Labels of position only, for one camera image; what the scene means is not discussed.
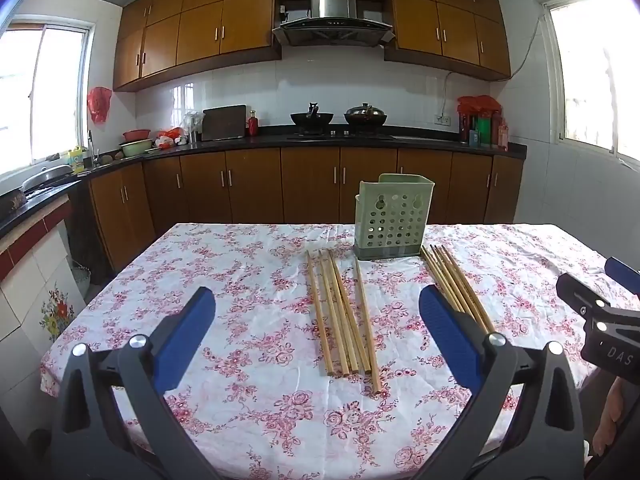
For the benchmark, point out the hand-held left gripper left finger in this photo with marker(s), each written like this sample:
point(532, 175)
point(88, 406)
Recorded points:
point(187, 320)

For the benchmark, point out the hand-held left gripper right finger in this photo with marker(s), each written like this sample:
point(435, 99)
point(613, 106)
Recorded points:
point(445, 325)

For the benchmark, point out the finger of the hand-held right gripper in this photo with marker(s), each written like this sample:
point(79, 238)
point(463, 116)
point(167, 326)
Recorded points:
point(575, 290)
point(622, 272)

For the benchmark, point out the wooden chopstick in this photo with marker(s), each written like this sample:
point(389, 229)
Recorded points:
point(342, 312)
point(455, 280)
point(318, 312)
point(430, 262)
point(444, 270)
point(333, 312)
point(476, 300)
point(465, 290)
point(352, 312)
point(366, 325)

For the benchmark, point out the green perforated chopstick holder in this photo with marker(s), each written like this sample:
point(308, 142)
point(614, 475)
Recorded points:
point(390, 220)

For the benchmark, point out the person's right hand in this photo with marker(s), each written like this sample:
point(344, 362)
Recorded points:
point(612, 420)

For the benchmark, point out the pink floral tablecloth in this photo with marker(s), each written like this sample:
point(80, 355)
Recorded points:
point(250, 285)

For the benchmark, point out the white bucket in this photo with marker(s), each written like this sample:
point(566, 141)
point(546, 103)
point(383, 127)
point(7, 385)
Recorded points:
point(81, 282)

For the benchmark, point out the wooden base cabinets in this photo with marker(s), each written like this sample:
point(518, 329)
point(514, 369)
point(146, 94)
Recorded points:
point(250, 185)

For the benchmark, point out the green basin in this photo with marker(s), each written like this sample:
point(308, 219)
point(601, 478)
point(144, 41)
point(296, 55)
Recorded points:
point(135, 149)

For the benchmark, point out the cluster of condiment bottles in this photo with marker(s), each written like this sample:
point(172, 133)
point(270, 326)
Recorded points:
point(485, 132)

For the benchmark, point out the red and white plastic bag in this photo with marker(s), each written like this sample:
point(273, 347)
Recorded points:
point(170, 137)

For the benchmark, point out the black kitchen countertop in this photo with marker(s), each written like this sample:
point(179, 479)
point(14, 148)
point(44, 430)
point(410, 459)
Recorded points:
point(425, 141)

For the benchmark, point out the red basin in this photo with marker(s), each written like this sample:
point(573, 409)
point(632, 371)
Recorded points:
point(136, 135)

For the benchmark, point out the green plastic container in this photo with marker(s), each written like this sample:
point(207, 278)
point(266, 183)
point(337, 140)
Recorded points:
point(76, 157)

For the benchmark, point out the metal faucet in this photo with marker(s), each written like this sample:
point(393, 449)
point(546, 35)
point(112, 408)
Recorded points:
point(91, 147)

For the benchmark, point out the sliding window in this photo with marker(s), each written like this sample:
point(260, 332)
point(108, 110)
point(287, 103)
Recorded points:
point(50, 95)
point(590, 75)

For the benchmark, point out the dark cutting board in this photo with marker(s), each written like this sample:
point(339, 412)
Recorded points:
point(223, 122)

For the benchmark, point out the metal pan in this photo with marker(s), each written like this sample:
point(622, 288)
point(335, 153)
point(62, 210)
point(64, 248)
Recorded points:
point(47, 175)

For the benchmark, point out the red bottle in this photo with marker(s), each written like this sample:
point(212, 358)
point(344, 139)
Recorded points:
point(253, 125)

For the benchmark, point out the dark pot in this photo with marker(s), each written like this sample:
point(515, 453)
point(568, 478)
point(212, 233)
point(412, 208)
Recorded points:
point(10, 204)

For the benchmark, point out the black gas stove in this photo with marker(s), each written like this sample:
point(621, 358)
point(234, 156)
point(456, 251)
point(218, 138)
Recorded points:
point(340, 135)

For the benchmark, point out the wok with metal lid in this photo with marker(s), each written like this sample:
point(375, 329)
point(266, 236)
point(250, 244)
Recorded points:
point(365, 115)

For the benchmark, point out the red hanging plastic bag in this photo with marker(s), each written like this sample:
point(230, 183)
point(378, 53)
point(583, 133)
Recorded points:
point(100, 102)

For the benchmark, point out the black wok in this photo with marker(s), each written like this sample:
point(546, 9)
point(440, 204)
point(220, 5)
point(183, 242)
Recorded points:
point(312, 119)

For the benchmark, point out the steel range hood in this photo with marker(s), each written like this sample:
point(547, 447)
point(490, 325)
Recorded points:
point(332, 5)

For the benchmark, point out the white wall socket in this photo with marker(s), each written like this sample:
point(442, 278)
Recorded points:
point(442, 120)

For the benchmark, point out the wooden wall cabinet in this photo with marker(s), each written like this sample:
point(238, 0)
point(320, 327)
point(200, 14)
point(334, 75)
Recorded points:
point(200, 25)
point(450, 20)

